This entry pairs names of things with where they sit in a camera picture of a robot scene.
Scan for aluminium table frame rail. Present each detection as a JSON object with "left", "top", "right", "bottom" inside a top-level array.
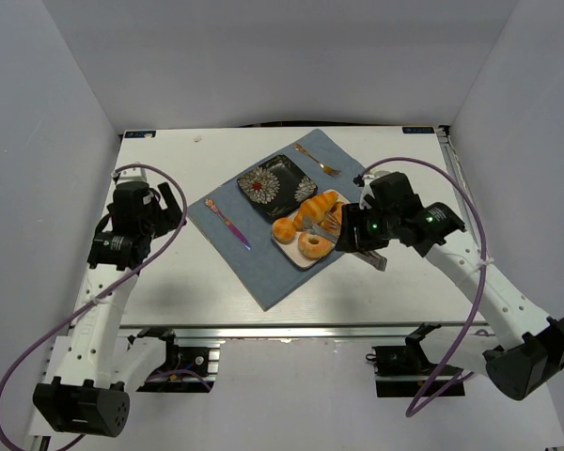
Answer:
[{"left": 119, "top": 321, "right": 488, "bottom": 342}]

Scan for blue-grey cloth placemat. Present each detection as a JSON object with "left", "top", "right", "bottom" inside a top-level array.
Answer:
[{"left": 188, "top": 129, "right": 364, "bottom": 311}]

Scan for ring doughnut bread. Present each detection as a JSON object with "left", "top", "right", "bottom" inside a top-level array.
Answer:
[{"left": 298, "top": 232, "right": 333, "bottom": 259}]

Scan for metal tongs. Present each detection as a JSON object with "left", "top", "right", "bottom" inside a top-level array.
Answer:
[{"left": 301, "top": 212, "right": 387, "bottom": 272}]

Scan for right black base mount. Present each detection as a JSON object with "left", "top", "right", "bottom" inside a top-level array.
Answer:
[{"left": 365, "top": 342, "right": 465, "bottom": 398}]

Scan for striped croissant bread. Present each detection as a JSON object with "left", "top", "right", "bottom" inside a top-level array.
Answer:
[{"left": 292, "top": 191, "right": 338, "bottom": 230}]

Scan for black floral square plate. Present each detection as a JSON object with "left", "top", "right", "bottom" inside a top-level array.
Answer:
[{"left": 236, "top": 154, "right": 318, "bottom": 222}]

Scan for gold fork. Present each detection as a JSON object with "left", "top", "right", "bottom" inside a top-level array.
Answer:
[{"left": 293, "top": 143, "right": 341, "bottom": 177}]

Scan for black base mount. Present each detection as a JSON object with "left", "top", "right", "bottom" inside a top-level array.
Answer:
[
  {"left": 127, "top": 328, "right": 219, "bottom": 394},
  {"left": 365, "top": 342, "right": 465, "bottom": 398}
]

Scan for purple cable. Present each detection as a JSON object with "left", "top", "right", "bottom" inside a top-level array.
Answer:
[
  {"left": 0, "top": 163, "right": 189, "bottom": 451},
  {"left": 354, "top": 156, "right": 488, "bottom": 419}
]

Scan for blue table label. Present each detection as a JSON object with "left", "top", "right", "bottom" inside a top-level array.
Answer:
[
  {"left": 401, "top": 126, "right": 435, "bottom": 134},
  {"left": 123, "top": 131, "right": 156, "bottom": 139}
]

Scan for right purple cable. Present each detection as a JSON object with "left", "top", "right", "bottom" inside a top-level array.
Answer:
[{"left": 354, "top": 156, "right": 488, "bottom": 419}]

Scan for small round bun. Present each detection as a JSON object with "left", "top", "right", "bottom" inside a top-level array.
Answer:
[{"left": 272, "top": 218, "right": 296, "bottom": 244}]

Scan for right blue table label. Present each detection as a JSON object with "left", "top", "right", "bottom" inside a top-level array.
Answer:
[{"left": 401, "top": 126, "right": 435, "bottom": 134}]

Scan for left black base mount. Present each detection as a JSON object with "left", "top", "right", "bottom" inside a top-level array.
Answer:
[{"left": 127, "top": 328, "right": 219, "bottom": 394}]

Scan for striped bread roll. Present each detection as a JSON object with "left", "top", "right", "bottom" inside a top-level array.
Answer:
[{"left": 319, "top": 201, "right": 344, "bottom": 236}]

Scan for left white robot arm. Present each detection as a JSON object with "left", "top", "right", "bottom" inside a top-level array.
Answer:
[{"left": 33, "top": 163, "right": 187, "bottom": 437}]

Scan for white rectangular tray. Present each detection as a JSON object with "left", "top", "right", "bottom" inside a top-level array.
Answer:
[{"left": 272, "top": 191, "right": 349, "bottom": 269}]

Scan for rainbow knife with ornate handle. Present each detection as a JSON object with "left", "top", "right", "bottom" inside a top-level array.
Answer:
[{"left": 204, "top": 198, "right": 252, "bottom": 251}]

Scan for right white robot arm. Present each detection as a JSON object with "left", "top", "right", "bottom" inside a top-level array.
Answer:
[{"left": 336, "top": 172, "right": 564, "bottom": 400}]

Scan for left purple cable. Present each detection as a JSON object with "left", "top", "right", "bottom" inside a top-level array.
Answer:
[{"left": 0, "top": 163, "right": 189, "bottom": 451}]

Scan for left blue table label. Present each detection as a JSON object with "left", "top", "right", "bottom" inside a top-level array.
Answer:
[{"left": 123, "top": 131, "right": 156, "bottom": 139}]

